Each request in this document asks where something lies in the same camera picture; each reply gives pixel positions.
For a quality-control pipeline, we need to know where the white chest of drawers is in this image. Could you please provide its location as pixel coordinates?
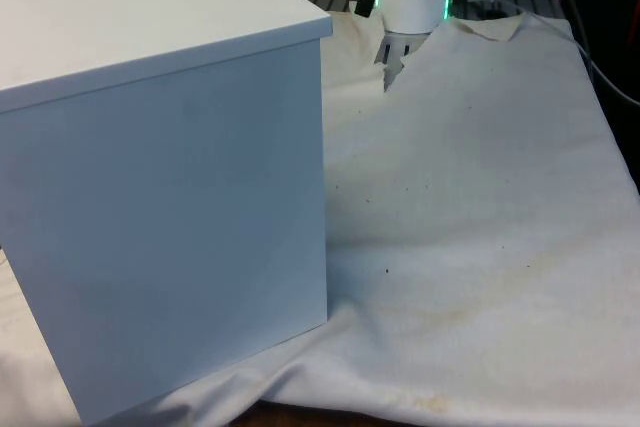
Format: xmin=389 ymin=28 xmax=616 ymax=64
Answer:
xmin=0 ymin=0 xmax=335 ymax=427

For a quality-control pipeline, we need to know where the grey cable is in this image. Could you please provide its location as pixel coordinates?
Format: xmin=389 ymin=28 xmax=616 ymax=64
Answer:
xmin=555 ymin=0 xmax=640 ymax=108

